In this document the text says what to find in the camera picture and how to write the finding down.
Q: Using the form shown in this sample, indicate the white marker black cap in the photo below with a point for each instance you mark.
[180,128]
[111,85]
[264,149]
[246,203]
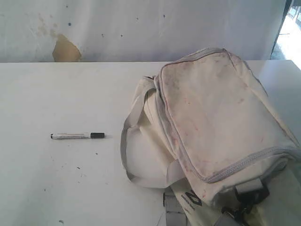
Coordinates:
[90,135]

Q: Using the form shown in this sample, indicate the dark window frame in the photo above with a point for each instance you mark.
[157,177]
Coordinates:
[288,42]

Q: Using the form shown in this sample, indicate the white canvas zipper bag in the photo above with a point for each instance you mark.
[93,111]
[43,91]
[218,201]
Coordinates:
[228,159]

